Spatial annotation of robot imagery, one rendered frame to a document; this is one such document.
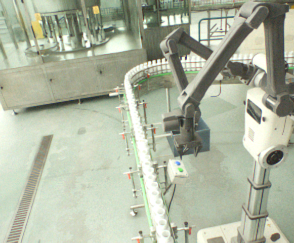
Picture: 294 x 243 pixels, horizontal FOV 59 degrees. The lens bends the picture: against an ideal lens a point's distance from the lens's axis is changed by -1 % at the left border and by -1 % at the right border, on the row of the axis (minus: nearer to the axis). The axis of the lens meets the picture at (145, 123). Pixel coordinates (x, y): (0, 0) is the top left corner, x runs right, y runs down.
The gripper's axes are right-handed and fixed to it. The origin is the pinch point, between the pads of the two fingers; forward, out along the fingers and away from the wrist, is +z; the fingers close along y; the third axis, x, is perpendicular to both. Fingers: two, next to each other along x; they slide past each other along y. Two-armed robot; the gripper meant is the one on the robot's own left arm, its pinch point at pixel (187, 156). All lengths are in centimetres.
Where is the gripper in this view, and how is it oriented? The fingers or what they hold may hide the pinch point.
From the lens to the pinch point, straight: 112.7
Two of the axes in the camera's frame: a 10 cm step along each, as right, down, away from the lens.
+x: -1.5, -4.8, 8.7
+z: 1.0, 8.6, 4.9
